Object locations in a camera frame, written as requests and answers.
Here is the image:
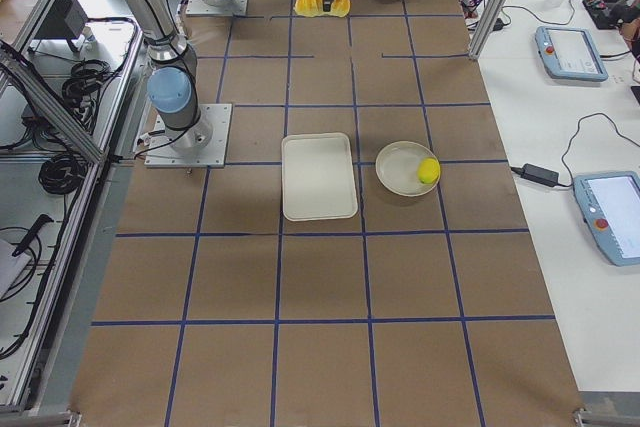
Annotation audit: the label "white shallow dish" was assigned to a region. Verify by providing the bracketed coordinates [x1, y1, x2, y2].
[375, 141, 440, 197]

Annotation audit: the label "far teach pendant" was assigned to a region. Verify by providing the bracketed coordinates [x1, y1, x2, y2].
[534, 26, 608, 82]

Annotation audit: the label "near teach pendant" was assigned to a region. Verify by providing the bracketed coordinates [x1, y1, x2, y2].
[573, 171, 639, 267]

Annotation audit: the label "black power adapter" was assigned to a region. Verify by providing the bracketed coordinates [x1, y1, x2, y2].
[510, 163, 559, 187]

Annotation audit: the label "orange striped bread roll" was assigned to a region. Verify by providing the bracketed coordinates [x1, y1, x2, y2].
[294, 0, 351, 18]

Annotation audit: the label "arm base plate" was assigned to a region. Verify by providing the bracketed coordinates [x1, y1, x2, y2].
[144, 103, 233, 168]
[185, 0, 248, 17]

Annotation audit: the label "white rectangular tray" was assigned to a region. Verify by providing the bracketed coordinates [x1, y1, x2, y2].
[281, 132, 358, 222]

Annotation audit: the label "coiled black cables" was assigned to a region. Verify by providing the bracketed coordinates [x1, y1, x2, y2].
[0, 59, 121, 198]

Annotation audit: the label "yellow lemon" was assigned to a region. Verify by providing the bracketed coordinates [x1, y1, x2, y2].
[416, 157, 441, 184]

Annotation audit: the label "teach pendant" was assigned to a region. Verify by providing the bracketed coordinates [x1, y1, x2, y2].
[534, 26, 608, 82]
[573, 171, 639, 267]

